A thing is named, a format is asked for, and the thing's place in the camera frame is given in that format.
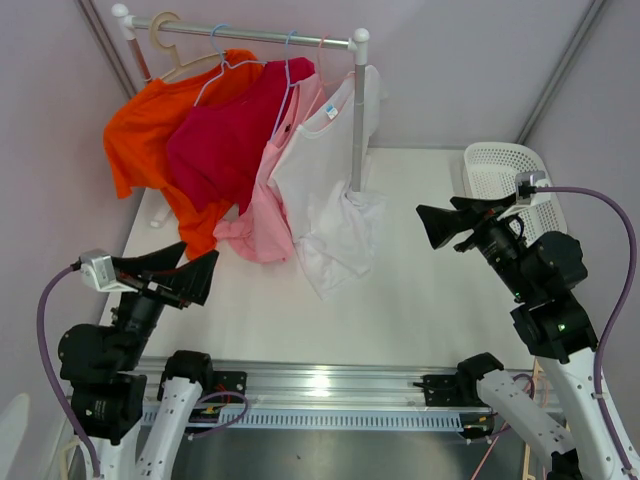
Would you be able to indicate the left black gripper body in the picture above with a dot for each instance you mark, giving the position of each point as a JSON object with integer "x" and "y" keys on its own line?
{"x": 142, "y": 283}

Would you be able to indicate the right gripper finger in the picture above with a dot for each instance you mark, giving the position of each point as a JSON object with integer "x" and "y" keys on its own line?
{"x": 483, "y": 205}
{"x": 442, "y": 225}

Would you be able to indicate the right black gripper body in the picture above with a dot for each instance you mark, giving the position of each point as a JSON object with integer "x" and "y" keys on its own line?
{"x": 493, "y": 238}

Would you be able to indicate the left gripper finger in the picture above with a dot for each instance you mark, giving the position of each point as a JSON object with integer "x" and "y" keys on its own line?
{"x": 193, "y": 278}
{"x": 161, "y": 260}

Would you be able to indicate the pink t shirt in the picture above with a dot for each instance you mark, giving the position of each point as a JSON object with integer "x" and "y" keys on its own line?
{"x": 261, "y": 234}

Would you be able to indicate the white t shirt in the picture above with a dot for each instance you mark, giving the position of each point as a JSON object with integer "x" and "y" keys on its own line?
{"x": 335, "y": 231}

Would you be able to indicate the crimson t shirt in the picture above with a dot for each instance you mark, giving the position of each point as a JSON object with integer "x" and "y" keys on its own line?
{"x": 215, "y": 154}

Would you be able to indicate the orange t shirt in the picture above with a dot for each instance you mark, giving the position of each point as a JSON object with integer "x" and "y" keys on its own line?
{"x": 136, "y": 138}

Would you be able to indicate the pink wire hanger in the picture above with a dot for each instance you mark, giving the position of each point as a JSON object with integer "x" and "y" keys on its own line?
{"x": 319, "y": 60}

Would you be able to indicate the blue wire hanger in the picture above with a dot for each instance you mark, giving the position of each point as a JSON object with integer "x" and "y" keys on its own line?
{"x": 288, "y": 83}

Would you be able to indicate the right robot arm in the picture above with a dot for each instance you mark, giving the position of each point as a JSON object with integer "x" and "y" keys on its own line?
{"x": 556, "y": 330}

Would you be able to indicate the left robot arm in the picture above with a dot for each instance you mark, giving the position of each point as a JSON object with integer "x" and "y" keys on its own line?
{"x": 105, "y": 408}

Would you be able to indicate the beige wooden hanger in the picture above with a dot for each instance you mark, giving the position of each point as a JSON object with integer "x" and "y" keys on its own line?
{"x": 178, "y": 67}

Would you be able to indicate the white metal clothes rack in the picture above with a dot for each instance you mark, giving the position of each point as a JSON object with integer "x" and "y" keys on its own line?
{"x": 357, "y": 44}

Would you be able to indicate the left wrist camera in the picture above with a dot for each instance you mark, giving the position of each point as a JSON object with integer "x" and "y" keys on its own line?
{"x": 98, "y": 272}

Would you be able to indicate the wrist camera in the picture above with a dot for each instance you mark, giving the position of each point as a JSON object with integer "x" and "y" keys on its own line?
{"x": 98, "y": 272}
{"x": 529, "y": 186}

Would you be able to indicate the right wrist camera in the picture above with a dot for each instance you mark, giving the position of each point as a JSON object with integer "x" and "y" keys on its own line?
{"x": 529, "y": 186}

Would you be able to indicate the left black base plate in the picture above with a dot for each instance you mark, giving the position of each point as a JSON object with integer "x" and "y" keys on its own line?
{"x": 228, "y": 381}

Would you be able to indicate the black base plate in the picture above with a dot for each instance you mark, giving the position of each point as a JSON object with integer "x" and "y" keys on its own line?
{"x": 228, "y": 381}
{"x": 441, "y": 391}

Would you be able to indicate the aluminium mounting rail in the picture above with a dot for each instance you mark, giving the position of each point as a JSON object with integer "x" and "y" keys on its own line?
{"x": 311, "y": 388}

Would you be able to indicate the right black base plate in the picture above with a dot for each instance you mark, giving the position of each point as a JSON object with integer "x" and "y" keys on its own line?
{"x": 441, "y": 391}

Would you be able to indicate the white slotted cable duct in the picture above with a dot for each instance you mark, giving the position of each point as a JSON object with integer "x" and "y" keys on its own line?
{"x": 412, "y": 421}

